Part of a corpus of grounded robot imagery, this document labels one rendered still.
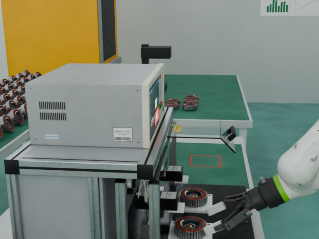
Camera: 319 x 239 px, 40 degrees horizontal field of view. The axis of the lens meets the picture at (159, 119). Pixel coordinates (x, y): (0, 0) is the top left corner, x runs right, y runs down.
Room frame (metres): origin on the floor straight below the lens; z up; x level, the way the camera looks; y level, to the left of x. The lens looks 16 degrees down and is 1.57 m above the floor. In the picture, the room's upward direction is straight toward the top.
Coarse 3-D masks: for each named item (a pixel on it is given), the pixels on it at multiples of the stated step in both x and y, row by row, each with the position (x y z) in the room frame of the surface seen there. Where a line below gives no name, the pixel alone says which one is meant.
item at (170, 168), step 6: (168, 168) 1.61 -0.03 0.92; (174, 168) 1.60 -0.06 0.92; (180, 168) 1.60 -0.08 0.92; (168, 174) 1.58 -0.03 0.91; (174, 174) 1.57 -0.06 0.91; (180, 174) 1.57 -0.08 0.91; (162, 180) 1.58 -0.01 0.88; (168, 180) 1.57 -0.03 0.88; (174, 180) 1.57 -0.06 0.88; (180, 180) 1.57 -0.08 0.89; (186, 180) 1.58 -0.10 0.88
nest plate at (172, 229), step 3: (174, 222) 1.43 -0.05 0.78; (171, 225) 1.41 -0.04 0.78; (174, 225) 1.41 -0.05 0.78; (207, 225) 1.41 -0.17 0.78; (171, 228) 1.39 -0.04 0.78; (174, 228) 1.39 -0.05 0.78; (171, 231) 1.36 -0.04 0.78; (174, 231) 1.36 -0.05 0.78; (171, 234) 1.35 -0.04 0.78; (174, 234) 1.35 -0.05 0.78; (168, 237) 1.33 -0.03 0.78; (171, 237) 1.33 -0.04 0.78; (174, 237) 1.33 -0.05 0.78; (177, 237) 1.33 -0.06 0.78; (204, 237) 1.33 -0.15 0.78; (207, 237) 1.32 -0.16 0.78; (210, 237) 1.32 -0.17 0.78
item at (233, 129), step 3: (231, 126) 1.71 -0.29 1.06; (228, 129) 1.70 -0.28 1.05; (231, 129) 1.67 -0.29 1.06; (234, 129) 1.67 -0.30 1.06; (228, 132) 1.70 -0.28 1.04; (231, 132) 1.64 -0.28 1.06; (234, 132) 1.62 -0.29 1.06; (231, 135) 1.61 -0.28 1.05; (234, 135) 1.61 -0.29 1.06; (228, 138) 1.61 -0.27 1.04; (231, 138) 1.61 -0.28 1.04
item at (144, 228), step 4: (144, 216) 1.40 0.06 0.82; (144, 220) 1.37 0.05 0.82; (144, 224) 1.34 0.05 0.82; (148, 224) 1.34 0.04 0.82; (144, 228) 1.34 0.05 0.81; (148, 228) 1.34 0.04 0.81; (144, 232) 1.34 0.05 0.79; (148, 232) 1.34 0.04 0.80; (144, 236) 1.34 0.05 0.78; (148, 236) 1.34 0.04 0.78
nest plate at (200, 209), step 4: (208, 196) 1.64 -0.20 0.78; (208, 200) 1.61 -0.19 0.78; (208, 204) 1.57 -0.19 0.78; (188, 208) 1.54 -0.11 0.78; (192, 208) 1.54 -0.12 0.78; (196, 208) 1.54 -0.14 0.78; (200, 208) 1.54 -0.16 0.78; (204, 208) 1.54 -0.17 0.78; (192, 212) 1.52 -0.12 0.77; (196, 212) 1.52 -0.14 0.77; (200, 212) 1.52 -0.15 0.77; (204, 212) 1.52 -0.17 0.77
